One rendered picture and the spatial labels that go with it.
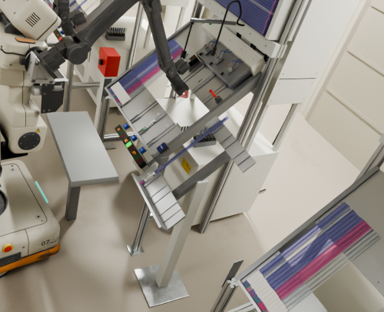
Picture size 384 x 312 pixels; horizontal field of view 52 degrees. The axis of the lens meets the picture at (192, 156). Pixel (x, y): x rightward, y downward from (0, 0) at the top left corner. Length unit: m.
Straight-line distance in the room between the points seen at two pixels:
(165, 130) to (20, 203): 0.87
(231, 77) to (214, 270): 1.21
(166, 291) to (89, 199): 0.84
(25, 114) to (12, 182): 0.63
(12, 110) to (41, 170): 1.08
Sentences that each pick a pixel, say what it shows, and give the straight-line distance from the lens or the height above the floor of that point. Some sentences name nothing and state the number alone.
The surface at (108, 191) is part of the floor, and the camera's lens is 2.85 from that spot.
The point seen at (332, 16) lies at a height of 1.53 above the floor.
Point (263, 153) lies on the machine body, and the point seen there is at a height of 0.62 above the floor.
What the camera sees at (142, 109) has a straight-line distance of 2.28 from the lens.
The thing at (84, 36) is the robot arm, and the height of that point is 1.30.
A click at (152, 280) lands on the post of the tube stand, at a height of 0.01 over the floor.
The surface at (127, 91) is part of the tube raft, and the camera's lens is 2.41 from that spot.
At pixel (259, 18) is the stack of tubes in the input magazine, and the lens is 2.05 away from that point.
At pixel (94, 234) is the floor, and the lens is 2.57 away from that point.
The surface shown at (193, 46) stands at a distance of 2.43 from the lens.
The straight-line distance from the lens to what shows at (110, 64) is 2.85.
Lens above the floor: 1.95
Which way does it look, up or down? 35 degrees down
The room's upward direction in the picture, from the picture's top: 19 degrees clockwise
